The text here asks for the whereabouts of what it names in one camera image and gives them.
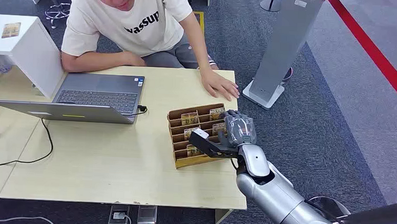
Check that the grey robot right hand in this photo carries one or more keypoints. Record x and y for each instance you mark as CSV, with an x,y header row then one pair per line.
x,y
240,128

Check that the person's left hand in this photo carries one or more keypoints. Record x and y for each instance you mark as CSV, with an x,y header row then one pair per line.
x,y
218,85

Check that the person's right hand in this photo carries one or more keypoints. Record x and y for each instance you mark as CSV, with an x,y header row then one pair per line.
x,y
135,59

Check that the person's left forearm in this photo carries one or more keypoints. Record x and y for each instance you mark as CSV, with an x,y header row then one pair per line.
x,y
200,46

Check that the person's right forearm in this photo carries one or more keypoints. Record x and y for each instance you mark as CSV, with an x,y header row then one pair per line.
x,y
92,62

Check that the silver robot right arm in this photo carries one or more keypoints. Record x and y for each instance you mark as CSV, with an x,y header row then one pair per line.
x,y
275,193

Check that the printed card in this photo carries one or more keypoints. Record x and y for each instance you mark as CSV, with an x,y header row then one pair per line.
x,y
218,128
189,118
216,114
190,133
11,30
193,151

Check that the person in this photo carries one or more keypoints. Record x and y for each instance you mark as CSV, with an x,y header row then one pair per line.
x,y
139,13

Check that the cardboard card holder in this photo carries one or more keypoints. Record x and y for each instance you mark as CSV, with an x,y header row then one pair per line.
x,y
182,163

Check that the grey laptop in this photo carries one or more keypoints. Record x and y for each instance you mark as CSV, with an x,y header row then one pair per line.
x,y
98,85

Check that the dark shoe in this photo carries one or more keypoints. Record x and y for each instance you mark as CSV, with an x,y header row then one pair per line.
x,y
287,75

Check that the grey kiosk stand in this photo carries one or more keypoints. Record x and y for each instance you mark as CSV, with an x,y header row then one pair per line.
x,y
283,44

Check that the pale table leg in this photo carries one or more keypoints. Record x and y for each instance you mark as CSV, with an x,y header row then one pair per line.
x,y
222,215

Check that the black office chair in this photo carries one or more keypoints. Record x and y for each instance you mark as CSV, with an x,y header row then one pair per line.
x,y
56,12

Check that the white cabinet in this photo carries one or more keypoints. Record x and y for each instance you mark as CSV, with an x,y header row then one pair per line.
x,y
34,58

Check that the round grey disc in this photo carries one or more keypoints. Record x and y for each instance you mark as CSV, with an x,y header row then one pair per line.
x,y
331,204

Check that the metal floor socket box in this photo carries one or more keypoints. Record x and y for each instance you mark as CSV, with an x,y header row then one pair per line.
x,y
147,214

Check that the floor socket box with plug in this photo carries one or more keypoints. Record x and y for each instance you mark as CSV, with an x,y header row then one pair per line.
x,y
118,216

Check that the red barrier belt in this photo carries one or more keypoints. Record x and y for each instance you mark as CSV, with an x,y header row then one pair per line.
x,y
375,54

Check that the dark grey bar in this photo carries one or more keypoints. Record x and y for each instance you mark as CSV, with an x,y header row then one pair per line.
x,y
383,212

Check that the wrist camera with black bracket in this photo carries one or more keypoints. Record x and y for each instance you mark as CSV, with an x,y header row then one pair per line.
x,y
207,146

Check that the stanchion post with round base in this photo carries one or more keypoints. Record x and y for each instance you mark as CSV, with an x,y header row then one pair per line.
x,y
270,6

